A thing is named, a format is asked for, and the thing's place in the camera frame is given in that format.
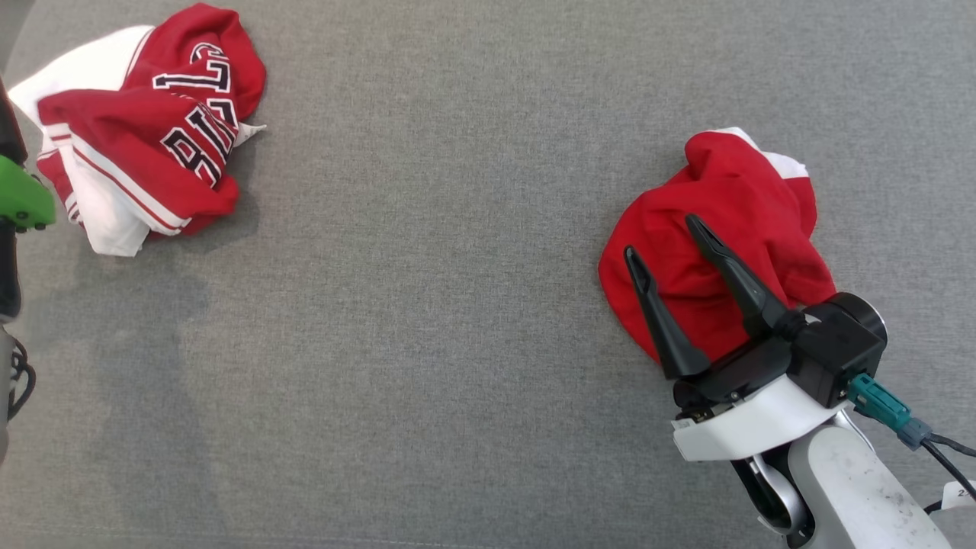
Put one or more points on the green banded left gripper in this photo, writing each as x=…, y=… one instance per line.
x=19, y=194

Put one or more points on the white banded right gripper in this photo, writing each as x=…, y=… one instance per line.
x=755, y=419

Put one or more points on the red white basketball jersey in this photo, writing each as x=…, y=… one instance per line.
x=114, y=114

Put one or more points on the red white-trimmed basketball shorts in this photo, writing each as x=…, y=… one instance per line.
x=732, y=183

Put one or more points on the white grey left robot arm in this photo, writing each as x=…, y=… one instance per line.
x=6, y=267

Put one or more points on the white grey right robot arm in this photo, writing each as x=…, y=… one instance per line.
x=854, y=488

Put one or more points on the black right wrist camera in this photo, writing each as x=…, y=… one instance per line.
x=839, y=343

